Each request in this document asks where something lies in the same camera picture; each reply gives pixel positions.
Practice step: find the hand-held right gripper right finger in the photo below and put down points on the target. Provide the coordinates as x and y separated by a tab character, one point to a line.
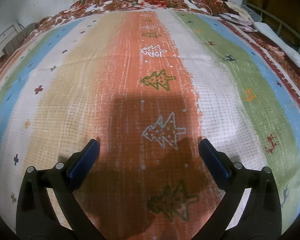
213	162

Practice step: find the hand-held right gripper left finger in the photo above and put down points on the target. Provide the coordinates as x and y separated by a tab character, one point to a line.
83	165

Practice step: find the striped colourful mat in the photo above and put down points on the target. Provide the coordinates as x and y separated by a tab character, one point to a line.
115	80

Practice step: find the grey rolled cloth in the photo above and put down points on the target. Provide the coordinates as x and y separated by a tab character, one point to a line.
17	41

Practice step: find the pile of small packets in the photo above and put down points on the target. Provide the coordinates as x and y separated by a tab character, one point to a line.
236	17

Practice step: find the brown floral blanket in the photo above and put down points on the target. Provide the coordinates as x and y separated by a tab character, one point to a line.
145	0

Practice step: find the metal bed frame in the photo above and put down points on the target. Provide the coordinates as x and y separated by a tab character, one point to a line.
280	23

